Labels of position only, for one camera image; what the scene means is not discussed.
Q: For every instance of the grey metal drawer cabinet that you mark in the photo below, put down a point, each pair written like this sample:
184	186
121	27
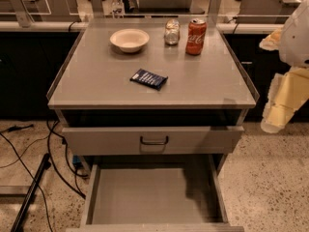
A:
124	92

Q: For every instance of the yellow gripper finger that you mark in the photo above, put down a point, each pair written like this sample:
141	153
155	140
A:
287	94
272	41

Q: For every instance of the clear plastic water bottle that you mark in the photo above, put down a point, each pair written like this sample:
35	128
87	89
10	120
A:
117	7

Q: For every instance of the clear glass jar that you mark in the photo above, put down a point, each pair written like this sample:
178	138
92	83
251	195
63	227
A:
172	32

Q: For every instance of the black bar on floor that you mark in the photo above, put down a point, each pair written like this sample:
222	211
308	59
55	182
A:
30	194

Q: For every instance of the red coca-cola can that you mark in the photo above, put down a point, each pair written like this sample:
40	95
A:
196	34

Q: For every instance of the white paper bowl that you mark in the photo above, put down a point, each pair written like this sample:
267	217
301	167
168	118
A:
130	40

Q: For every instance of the open grey middle drawer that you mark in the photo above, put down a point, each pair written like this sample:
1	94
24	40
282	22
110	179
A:
186	198

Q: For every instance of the grey top drawer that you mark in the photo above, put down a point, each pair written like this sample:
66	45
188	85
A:
152	140

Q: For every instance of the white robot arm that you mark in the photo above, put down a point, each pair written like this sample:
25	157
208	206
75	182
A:
294	46

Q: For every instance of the blue rxbar blueberry wrapper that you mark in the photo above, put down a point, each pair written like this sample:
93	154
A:
149	79

